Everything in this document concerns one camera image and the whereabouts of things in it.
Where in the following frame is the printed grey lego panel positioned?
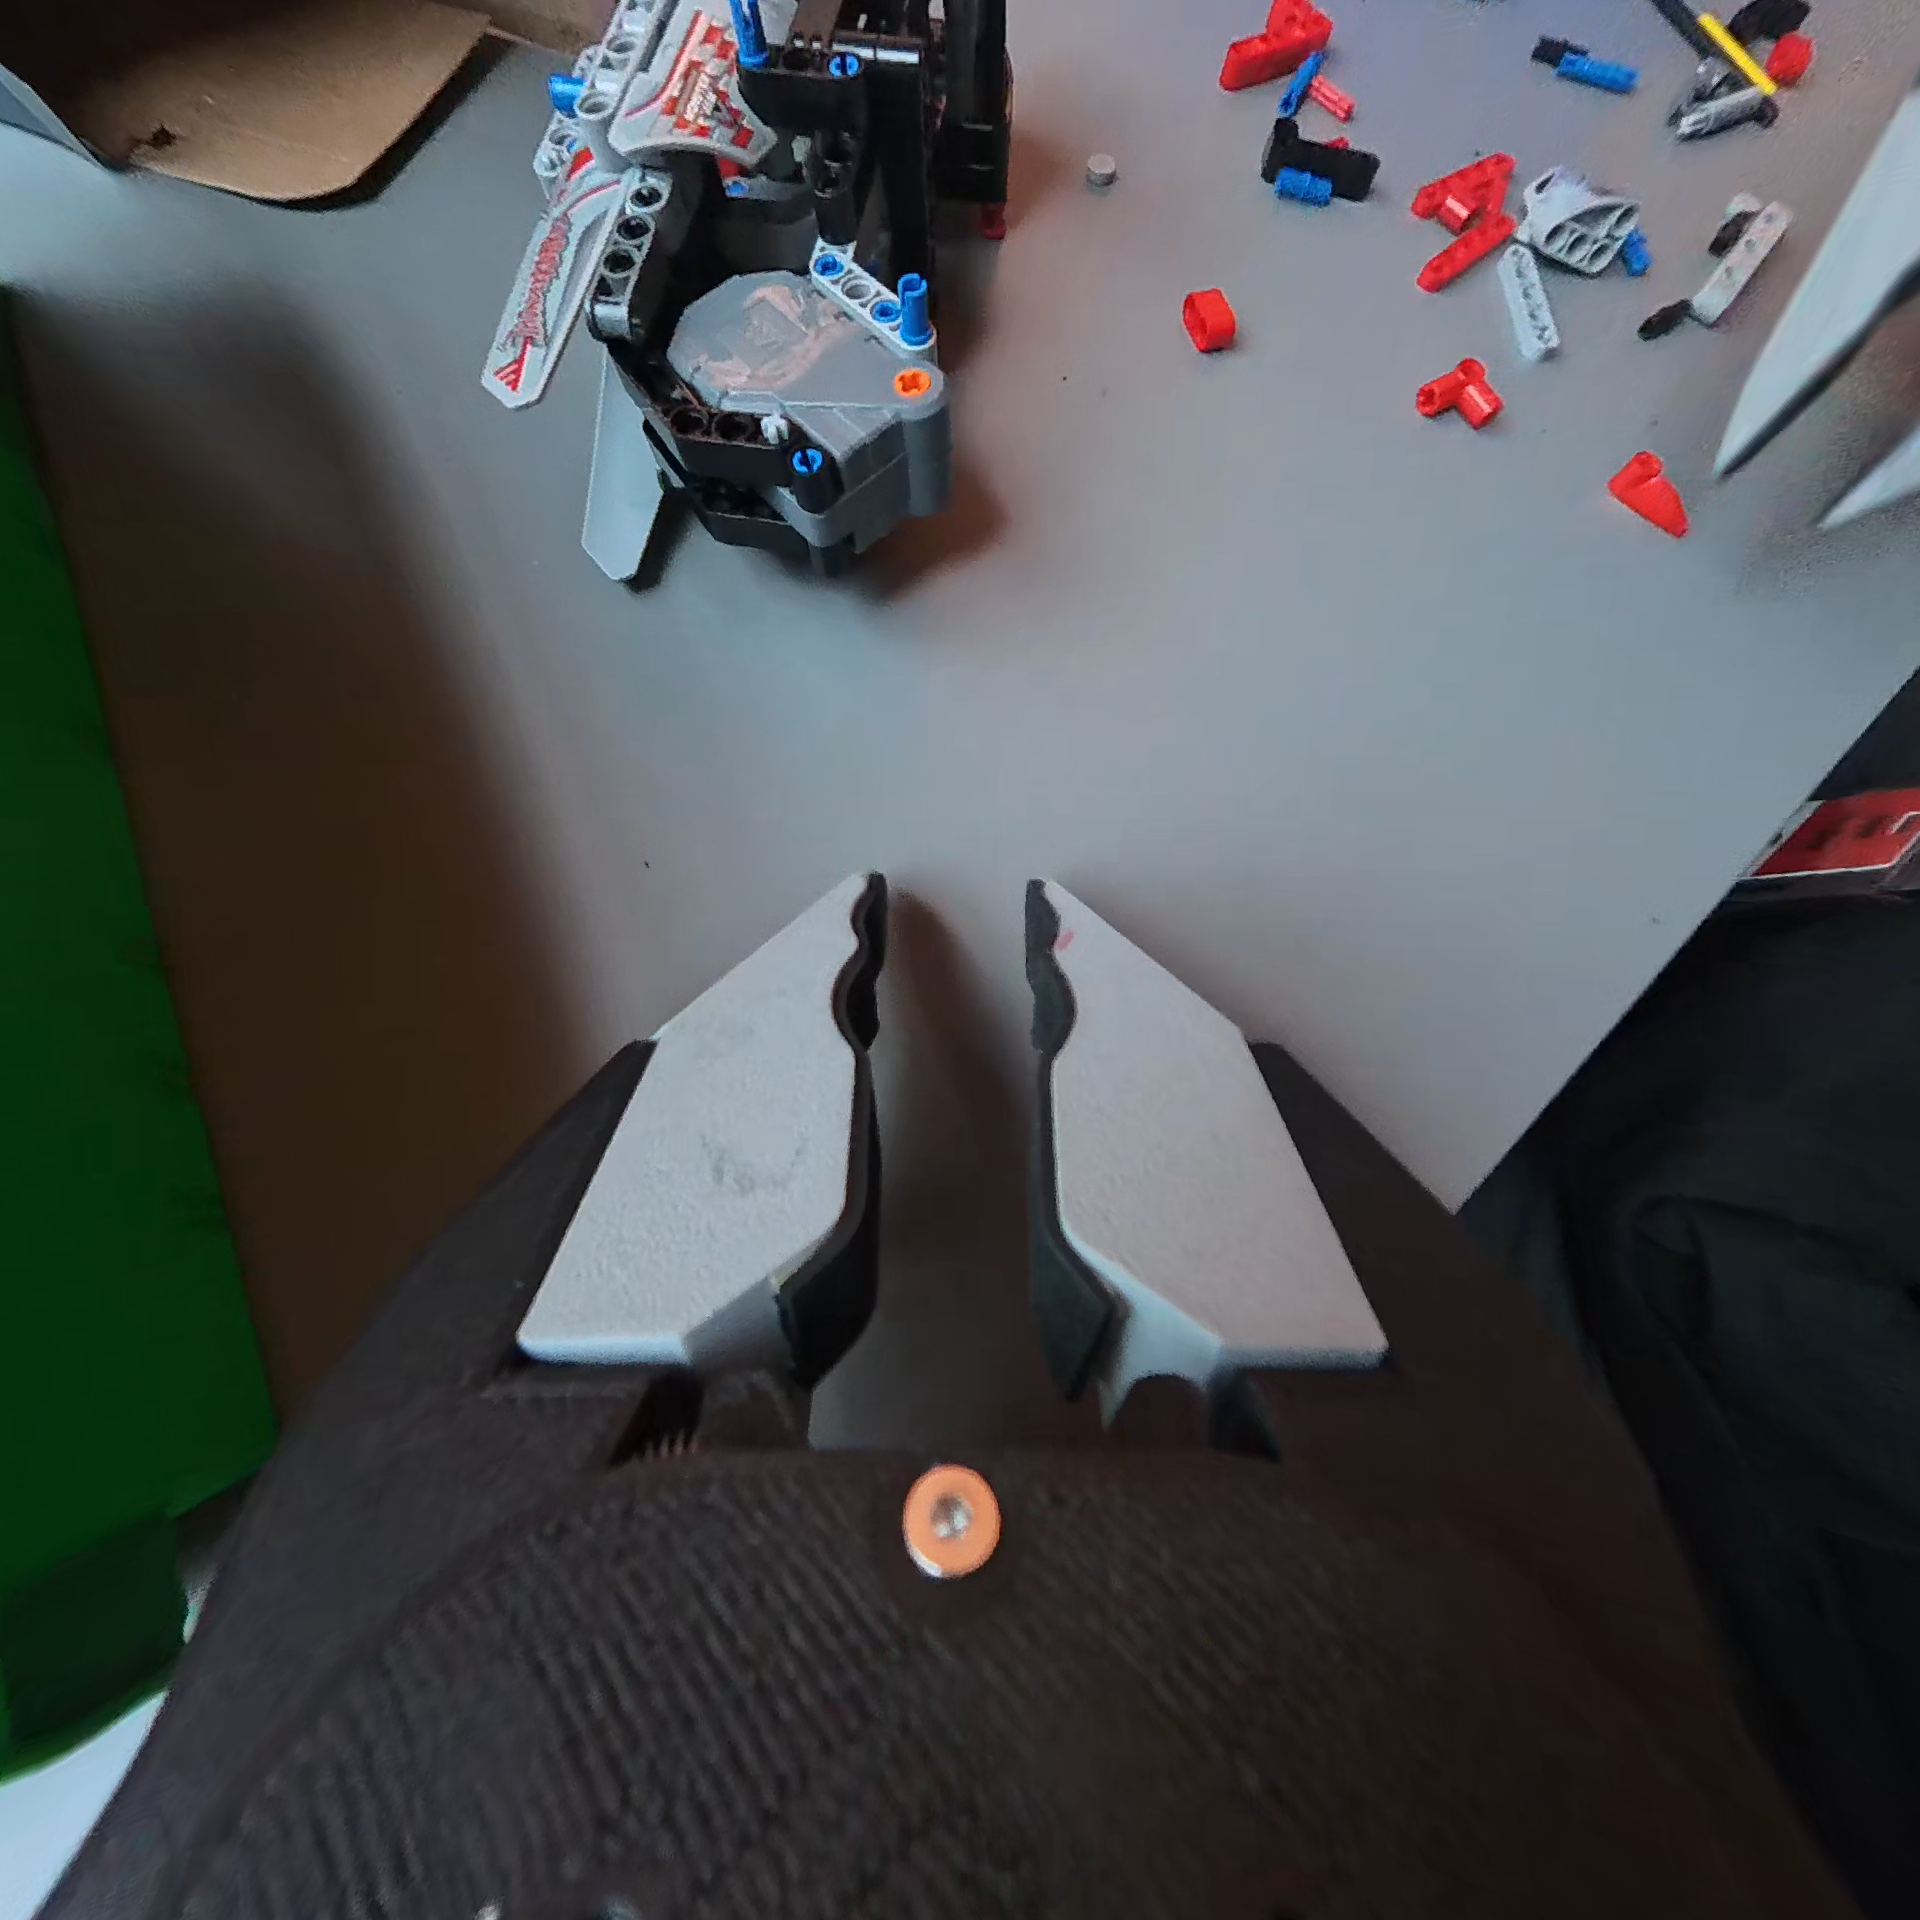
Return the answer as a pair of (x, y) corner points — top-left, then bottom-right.
(1519, 163), (1643, 279)

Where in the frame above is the light grey lego beam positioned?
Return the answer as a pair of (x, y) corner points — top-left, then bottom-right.
(1686, 193), (1795, 323)
(1496, 242), (1563, 362)

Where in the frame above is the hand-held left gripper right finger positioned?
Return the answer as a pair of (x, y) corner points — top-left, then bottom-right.
(1024, 876), (1391, 1404)

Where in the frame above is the red black printed booklet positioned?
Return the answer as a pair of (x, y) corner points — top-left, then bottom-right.
(1737, 791), (1920, 902)

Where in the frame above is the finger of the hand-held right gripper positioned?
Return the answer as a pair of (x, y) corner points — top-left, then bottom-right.
(1712, 86), (1920, 486)
(1818, 431), (1920, 534)

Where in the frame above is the red lego beam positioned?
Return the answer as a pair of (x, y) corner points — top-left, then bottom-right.
(1417, 210), (1520, 291)
(1410, 154), (1520, 227)

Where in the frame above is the yellow lego axle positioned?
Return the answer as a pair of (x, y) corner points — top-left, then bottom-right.
(1692, 11), (1782, 95)

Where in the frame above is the black lego set box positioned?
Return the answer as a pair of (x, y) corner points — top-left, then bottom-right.
(0, 0), (499, 203)

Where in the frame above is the red lego claw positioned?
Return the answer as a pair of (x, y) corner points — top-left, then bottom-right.
(1609, 449), (1692, 538)

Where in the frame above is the black grey lego model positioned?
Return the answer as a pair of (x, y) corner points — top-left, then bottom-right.
(480, 0), (1015, 588)

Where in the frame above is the green plastic bin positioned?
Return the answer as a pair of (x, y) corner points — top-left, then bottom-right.
(0, 284), (281, 1788)

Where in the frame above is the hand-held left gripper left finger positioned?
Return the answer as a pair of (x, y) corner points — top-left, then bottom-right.
(516, 870), (891, 1389)

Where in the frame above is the lego spring shock absorber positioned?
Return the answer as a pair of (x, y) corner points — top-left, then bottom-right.
(1669, 66), (1770, 142)

